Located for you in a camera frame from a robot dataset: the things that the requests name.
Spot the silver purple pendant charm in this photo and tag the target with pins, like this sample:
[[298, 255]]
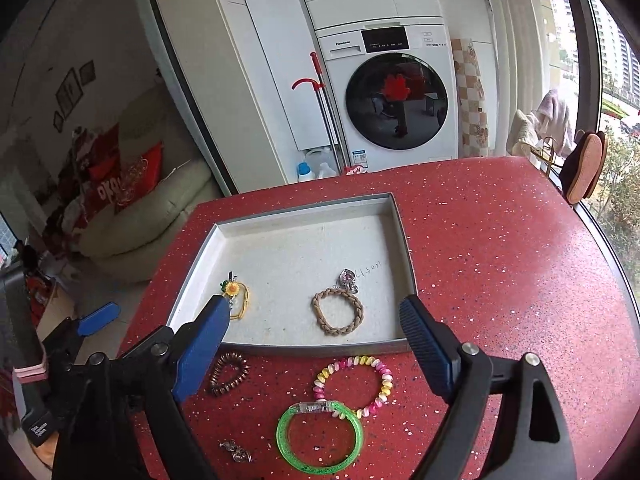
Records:
[[238, 454]]

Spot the red cushion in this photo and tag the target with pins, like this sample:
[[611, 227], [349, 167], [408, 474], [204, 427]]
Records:
[[140, 178]]

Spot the white towel on rack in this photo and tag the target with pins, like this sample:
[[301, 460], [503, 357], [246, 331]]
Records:
[[553, 120]]

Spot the green translucent bangle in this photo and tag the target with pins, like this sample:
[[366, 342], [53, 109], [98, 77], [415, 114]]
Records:
[[319, 439]]

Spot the red handled mop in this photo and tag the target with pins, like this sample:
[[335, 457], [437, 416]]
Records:
[[320, 87]]

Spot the white cabinet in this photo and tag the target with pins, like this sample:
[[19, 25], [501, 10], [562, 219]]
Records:
[[238, 59]]

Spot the lower white washing machine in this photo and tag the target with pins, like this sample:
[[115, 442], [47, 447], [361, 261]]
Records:
[[394, 90]]

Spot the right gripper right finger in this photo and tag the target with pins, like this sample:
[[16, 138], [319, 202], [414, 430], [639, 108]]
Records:
[[531, 438]]

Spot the white detergent bottle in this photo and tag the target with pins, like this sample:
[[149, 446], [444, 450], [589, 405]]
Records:
[[304, 172]]

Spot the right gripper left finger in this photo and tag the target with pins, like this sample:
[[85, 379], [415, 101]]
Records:
[[164, 369]]

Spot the checkered hanging cloth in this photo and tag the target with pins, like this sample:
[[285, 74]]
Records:
[[473, 119]]

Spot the brown chair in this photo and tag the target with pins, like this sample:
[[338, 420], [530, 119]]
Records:
[[583, 166]]

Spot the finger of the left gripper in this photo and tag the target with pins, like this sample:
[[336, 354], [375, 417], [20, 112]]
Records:
[[98, 319]]

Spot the beige sofa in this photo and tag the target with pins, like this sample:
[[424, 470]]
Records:
[[129, 245]]

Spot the grey jewelry tray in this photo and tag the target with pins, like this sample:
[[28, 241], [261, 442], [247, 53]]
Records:
[[285, 257]]

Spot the wall picture frames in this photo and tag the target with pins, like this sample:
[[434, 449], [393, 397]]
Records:
[[70, 92]]

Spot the silver purple heart brooch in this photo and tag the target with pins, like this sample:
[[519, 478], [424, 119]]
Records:
[[347, 281]]

